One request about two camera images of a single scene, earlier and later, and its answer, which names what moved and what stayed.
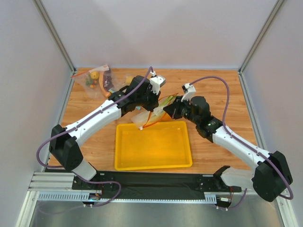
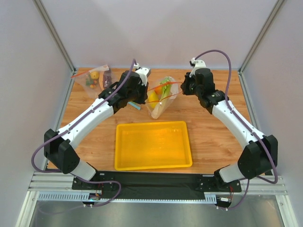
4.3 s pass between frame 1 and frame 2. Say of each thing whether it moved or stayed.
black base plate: stayed
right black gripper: moved
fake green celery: moved
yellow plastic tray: stayed
